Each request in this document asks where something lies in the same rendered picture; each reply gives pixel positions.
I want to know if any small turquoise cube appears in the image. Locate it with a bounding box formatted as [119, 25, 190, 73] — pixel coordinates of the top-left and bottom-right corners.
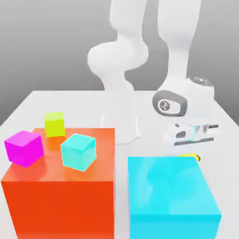
[60, 133, 97, 172]

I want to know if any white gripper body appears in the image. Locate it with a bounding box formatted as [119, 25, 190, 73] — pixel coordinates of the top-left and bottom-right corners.
[162, 134, 217, 158]

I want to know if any large cyan box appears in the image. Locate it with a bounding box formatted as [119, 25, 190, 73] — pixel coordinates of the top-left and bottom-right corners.
[127, 156, 222, 239]

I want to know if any small lime cube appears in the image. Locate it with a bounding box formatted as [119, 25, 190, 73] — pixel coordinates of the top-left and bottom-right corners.
[44, 112, 66, 138]

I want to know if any large orange box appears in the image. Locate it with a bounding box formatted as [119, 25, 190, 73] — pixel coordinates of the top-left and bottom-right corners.
[0, 127, 116, 239]

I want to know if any small magenta cube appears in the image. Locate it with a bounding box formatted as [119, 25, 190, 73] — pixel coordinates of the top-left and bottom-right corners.
[4, 130, 45, 168]

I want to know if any small yellow cube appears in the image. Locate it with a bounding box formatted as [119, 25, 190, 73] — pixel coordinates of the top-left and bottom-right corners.
[178, 153, 202, 162]

